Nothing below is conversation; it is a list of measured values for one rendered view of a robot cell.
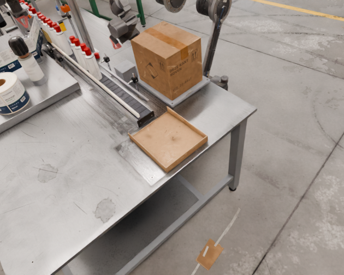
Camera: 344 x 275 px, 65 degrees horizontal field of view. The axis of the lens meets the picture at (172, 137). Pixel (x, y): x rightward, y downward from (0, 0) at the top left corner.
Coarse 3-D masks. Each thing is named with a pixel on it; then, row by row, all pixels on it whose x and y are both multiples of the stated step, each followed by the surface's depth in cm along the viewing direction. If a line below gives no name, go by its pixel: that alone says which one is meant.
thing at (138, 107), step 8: (72, 56) 187; (88, 72) 172; (104, 80) 164; (112, 88) 158; (120, 88) 157; (120, 96) 153; (128, 96) 152; (120, 104) 149; (128, 104) 148; (136, 104) 147; (144, 112) 142
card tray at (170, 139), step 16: (144, 128) 141; (160, 128) 140; (176, 128) 138; (192, 128) 136; (144, 144) 134; (160, 144) 133; (176, 144) 132; (192, 144) 130; (160, 160) 126; (176, 160) 122
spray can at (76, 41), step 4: (76, 40) 158; (76, 44) 160; (76, 48) 161; (80, 48) 161; (76, 52) 164; (80, 52) 163; (80, 56) 165; (80, 60) 167; (84, 64) 169; (84, 68) 172
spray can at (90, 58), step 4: (88, 48) 151; (88, 52) 151; (88, 56) 153; (92, 56) 153; (88, 60) 154; (92, 60) 154; (88, 64) 156; (92, 64) 156; (96, 64) 158; (92, 68) 158; (96, 68) 159; (92, 72) 160; (96, 72) 160; (96, 76) 162; (100, 76) 164
